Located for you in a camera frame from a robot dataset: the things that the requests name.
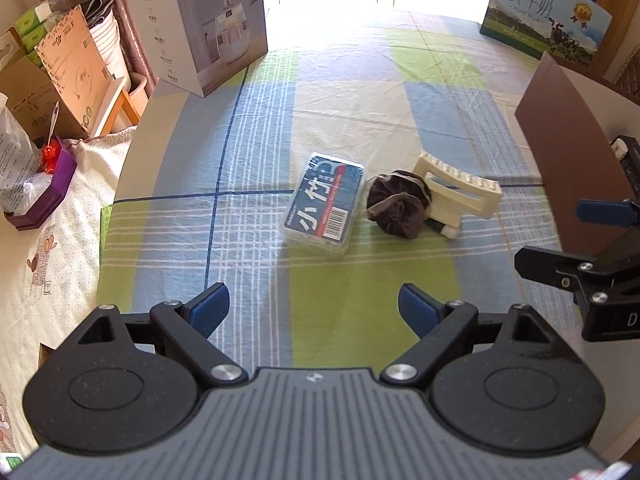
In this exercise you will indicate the plaid bed sheet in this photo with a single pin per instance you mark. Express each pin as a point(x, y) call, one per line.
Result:
point(350, 110)

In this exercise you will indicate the wooden stool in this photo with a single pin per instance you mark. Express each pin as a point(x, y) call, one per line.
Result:
point(127, 102)

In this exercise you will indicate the blue clear plastic card box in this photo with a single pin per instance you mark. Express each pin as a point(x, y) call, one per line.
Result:
point(320, 205)

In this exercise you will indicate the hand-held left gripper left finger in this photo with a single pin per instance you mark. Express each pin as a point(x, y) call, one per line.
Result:
point(210, 308)

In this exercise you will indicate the metal spoon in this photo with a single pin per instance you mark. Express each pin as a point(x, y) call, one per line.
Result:
point(54, 120)

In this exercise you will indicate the dark brown scrunchie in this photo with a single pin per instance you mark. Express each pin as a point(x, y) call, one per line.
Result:
point(395, 205)

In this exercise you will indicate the wooden furniture panel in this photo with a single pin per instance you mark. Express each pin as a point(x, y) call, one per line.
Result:
point(625, 10)

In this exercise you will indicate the blue milk carton box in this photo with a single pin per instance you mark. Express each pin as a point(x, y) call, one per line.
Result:
point(530, 15)

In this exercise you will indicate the white ribbed plastic basket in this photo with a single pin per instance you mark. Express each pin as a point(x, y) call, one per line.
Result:
point(107, 35)

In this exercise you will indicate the brown cardboard box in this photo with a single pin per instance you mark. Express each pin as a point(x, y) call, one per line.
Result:
point(560, 125)

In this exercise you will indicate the white humidifier box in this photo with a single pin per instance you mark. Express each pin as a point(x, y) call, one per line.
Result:
point(220, 25)

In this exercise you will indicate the open kraft cardboard box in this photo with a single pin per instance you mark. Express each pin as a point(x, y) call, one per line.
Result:
point(75, 75)

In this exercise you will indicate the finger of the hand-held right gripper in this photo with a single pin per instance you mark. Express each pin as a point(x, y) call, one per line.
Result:
point(550, 265)
point(605, 212)

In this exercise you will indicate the small red toy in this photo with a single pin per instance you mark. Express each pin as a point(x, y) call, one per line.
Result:
point(50, 155)

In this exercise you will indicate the clear plastic bag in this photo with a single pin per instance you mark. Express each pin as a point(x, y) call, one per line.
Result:
point(15, 160)

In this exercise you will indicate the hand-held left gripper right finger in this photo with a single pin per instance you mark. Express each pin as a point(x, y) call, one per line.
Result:
point(417, 311)

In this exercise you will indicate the purple box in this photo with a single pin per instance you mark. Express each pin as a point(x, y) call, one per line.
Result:
point(50, 195)

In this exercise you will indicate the black product box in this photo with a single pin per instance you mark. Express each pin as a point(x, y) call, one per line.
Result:
point(631, 172)

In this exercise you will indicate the green tissue packets bundle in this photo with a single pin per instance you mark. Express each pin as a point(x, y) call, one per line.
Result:
point(30, 20)

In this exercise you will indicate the cream cartoon print sheet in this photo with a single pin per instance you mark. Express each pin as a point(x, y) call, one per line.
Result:
point(65, 270)

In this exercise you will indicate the cream plastic comb-like holder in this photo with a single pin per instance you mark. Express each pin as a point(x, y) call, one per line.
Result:
point(460, 190)

